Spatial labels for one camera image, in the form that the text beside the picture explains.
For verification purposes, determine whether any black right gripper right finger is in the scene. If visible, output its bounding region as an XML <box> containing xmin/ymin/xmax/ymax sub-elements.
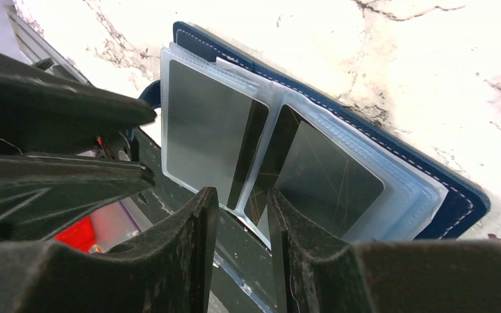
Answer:
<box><xmin>267</xmin><ymin>189</ymin><xmax>501</xmax><ymax>312</ymax></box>

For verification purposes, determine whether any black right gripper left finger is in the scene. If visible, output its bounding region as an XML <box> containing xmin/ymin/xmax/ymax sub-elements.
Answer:
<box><xmin>0</xmin><ymin>187</ymin><xmax>219</xmax><ymax>312</ymax></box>

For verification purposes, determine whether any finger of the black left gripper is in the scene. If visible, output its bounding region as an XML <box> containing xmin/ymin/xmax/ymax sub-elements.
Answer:
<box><xmin>0</xmin><ymin>155</ymin><xmax>155</xmax><ymax>241</ymax></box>
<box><xmin>0</xmin><ymin>53</ymin><xmax>157</xmax><ymax>154</ymax></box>

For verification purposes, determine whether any navy blue card holder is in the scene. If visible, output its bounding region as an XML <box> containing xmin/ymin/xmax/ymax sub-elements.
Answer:
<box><xmin>144</xmin><ymin>22</ymin><xmax>490</xmax><ymax>244</ymax></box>

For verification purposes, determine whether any grey card in sleeve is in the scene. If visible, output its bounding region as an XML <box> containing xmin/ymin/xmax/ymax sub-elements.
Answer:
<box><xmin>162</xmin><ymin>59</ymin><xmax>269</xmax><ymax>209</ymax></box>

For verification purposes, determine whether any black gold-lined card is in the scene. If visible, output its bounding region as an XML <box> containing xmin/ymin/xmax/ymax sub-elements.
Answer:
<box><xmin>245</xmin><ymin>104</ymin><xmax>384</xmax><ymax>237</ymax></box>

